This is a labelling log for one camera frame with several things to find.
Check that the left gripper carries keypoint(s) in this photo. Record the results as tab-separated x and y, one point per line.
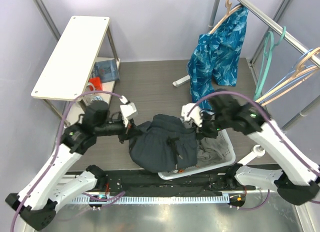
129	132

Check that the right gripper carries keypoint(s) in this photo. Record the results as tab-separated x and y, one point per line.
203	131

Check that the dark navy shorts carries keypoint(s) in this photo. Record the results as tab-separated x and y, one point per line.
164	144

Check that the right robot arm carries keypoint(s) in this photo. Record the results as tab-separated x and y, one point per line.
298	179

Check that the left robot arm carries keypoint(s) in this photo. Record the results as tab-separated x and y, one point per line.
38	203

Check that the blue floral shorts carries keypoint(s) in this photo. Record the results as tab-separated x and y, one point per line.
217	55

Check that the teal plastic hanger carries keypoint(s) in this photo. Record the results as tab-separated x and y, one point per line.
268	48

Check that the light blue hanger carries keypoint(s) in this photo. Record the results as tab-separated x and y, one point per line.
297	70

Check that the beige wooden hanger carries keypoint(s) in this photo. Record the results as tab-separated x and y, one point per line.
229	11

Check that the white laundry basket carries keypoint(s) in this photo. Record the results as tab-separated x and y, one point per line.
230	159

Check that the grey cloth in basket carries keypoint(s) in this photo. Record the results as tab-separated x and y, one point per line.
211	151

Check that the red box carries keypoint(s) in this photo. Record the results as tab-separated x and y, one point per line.
95	84

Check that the metal clothes rack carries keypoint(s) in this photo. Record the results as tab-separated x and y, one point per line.
276	29

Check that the blue book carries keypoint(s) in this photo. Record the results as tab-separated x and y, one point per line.
106	71

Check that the white side shelf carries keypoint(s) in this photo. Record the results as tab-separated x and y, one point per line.
66	74

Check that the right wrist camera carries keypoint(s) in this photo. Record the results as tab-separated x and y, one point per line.
191	114

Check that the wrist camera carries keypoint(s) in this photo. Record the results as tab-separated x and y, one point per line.
191	114
128	110

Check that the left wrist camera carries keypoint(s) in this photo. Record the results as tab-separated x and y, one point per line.
128	110

